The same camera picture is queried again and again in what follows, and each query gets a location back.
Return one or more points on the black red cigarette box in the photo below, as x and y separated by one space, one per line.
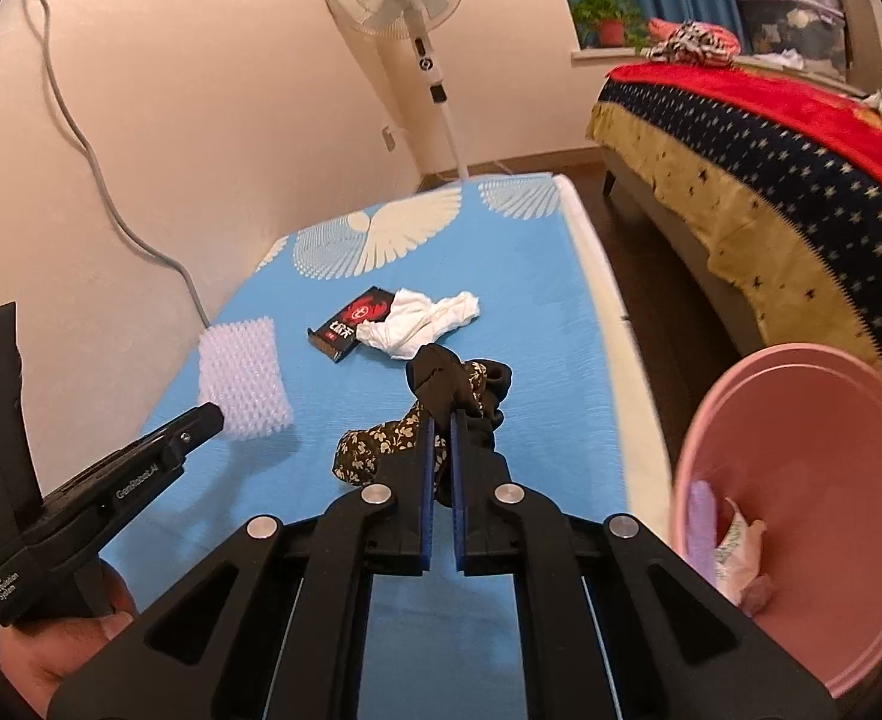
336 338

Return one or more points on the striped clothes pile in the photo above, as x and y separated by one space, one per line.
692 43

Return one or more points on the crumpled white tissue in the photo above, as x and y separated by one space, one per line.
416 320

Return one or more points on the clear storage box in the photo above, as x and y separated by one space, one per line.
809 34

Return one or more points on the purple foam net sleeve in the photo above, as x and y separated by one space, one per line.
701 535

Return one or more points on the blue patterned mattress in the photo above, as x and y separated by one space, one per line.
504 269

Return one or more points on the potted green plant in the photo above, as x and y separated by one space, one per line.
610 24

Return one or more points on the bed with star blanket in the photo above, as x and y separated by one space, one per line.
779 182

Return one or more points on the white paper trash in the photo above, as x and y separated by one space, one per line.
739 577

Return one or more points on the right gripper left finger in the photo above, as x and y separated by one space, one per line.
272 623

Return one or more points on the floral dark cloth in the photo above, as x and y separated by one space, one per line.
358 451

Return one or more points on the pink plastic basin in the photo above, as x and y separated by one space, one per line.
793 436

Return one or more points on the person's left hand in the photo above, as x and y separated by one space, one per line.
37 659

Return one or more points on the black sock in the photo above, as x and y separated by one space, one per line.
444 386

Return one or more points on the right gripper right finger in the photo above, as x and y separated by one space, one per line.
613 623

